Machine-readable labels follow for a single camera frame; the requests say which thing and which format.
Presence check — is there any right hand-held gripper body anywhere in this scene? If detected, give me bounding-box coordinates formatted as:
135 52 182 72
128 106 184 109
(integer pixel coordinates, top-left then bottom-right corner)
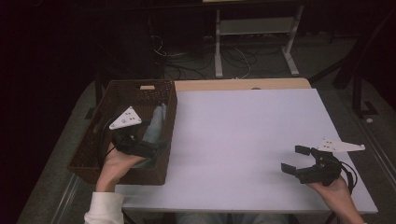
297 137 366 187

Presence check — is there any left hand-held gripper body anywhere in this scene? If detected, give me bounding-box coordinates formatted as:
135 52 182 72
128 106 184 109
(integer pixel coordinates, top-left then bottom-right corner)
108 105 160 159

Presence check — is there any light blue denim skirt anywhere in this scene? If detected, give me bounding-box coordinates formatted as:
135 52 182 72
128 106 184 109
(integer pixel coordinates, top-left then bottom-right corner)
132 102 170 170

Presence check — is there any brown wicker basket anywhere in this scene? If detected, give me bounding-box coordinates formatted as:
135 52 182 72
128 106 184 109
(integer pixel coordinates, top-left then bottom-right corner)
67 78 178 187

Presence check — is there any person's right hand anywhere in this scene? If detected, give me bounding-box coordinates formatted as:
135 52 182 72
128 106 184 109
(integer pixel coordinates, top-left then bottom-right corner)
306 176 353 208

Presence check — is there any person's left hand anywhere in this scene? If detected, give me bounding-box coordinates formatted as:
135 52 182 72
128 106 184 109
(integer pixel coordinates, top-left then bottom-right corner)
95 143 147 191

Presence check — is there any person's right leg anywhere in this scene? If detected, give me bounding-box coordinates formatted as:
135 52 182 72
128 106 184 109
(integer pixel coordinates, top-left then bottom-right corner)
232 212 290 224

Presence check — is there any person's leg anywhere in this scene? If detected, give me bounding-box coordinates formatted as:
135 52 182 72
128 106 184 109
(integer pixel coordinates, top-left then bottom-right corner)
232 212 290 224
176 212 229 224

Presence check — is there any white board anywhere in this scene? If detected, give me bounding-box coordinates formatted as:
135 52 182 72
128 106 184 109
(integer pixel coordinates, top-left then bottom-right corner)
115 88 379 215

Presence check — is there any person's left leg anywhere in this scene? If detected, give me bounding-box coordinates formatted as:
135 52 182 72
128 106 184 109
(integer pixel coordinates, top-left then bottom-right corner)
176 212 229 224

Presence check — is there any black metal stand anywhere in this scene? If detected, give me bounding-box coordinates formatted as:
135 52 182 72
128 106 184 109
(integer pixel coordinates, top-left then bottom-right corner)
307 8 396 119

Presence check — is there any left hand-held gripper cable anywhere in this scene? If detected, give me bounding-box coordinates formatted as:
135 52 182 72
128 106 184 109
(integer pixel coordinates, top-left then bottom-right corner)
98 122 117 162

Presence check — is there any hand-held gripper cable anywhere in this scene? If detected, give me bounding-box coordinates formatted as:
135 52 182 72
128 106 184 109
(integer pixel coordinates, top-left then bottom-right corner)
338 161 359 196
98 122 117 162

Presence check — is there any right hand-held gripper cable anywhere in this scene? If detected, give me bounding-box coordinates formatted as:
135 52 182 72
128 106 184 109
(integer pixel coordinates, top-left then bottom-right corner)
338 161 359 196

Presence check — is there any tangle of floor cables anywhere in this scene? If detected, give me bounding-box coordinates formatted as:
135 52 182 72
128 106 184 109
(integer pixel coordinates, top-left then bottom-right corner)
150 34 260 80

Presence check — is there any white metal desk frame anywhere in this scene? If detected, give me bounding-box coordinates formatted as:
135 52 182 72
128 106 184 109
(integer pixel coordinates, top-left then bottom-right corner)
214 4 304 78

